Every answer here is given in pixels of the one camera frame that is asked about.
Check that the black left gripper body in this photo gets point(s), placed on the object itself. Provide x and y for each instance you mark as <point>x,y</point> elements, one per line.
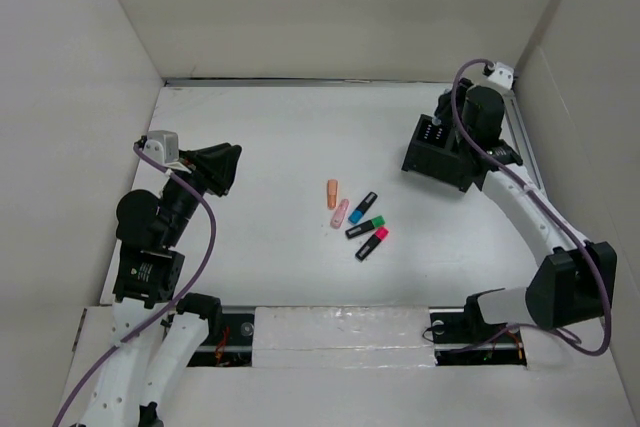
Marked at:
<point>203,172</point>

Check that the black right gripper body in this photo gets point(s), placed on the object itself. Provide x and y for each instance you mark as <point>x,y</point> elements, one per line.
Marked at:
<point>444,112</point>

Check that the orange highlighter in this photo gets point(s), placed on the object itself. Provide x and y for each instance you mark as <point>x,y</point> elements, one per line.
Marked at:
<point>331,193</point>

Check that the green cap black highlighter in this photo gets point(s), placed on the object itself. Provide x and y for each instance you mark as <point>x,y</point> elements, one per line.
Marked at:
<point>365,227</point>

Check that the blue cap black highlighter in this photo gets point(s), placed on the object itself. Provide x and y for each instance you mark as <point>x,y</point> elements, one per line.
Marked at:
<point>359,211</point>

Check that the red cap black highlighter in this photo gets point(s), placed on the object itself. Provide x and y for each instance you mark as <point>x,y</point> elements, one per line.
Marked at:
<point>372,243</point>

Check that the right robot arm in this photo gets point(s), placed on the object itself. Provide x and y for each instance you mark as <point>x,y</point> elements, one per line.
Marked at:
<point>575,277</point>

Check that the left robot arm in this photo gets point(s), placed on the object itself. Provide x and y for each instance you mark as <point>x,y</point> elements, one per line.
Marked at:
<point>157,325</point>

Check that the black two-compartment organizer box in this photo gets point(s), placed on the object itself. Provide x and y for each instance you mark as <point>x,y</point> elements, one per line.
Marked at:
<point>435,151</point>

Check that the pink highlighter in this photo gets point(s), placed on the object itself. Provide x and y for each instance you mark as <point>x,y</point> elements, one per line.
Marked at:
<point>339,214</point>

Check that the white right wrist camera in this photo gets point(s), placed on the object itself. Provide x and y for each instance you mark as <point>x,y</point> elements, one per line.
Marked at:
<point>500,75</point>

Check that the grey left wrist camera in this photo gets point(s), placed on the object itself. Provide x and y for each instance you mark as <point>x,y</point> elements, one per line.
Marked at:
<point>160,148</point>

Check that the aluminium rail right edge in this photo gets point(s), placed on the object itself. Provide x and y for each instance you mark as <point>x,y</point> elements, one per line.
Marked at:
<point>525,147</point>

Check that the aluminium rail edge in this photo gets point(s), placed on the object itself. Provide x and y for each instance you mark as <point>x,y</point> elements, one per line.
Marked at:
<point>279,82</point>
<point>525,147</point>

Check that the aluminium rail back edge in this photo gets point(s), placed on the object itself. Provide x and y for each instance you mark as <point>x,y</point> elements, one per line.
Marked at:
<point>279,82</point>

